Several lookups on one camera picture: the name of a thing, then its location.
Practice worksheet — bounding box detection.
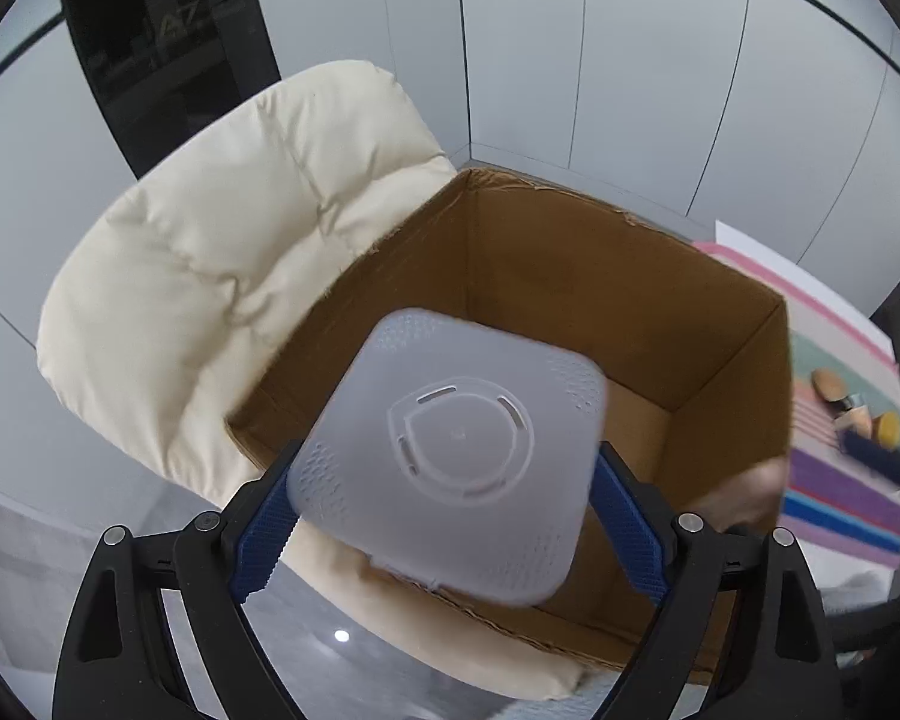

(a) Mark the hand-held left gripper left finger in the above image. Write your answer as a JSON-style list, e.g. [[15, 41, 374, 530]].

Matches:
[[52, 441, 323, 720]]

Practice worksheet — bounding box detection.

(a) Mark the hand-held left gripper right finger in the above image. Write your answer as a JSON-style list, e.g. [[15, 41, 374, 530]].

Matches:
[[591, 441, 845, 720]]

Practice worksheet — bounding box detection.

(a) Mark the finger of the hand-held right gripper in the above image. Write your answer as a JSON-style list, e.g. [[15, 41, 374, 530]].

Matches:
[[842, 433, 900, 492]]

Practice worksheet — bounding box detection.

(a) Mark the small bottle with tan cap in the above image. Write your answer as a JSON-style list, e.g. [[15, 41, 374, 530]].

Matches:
[[832, 394, 875, 436]]

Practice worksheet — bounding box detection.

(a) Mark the pale grey square plastic device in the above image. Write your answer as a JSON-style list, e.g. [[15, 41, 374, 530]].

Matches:
[[286, 307, 610, 607]]

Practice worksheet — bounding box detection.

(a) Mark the brown cardboard box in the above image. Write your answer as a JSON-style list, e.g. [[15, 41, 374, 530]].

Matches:
[[225, 169, 792, 687]]

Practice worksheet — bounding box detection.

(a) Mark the striped colourful table cloth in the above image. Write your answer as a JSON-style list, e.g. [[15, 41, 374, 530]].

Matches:
[[694, 240, 900, 567]]

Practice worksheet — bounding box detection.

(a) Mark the cream padded chair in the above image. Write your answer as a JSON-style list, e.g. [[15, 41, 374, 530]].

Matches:
[[36, 60, 593, 706]]

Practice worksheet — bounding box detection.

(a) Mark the black glass cabinet panel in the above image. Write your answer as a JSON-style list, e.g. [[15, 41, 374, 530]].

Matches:
[[54, 0, 282, 181]]

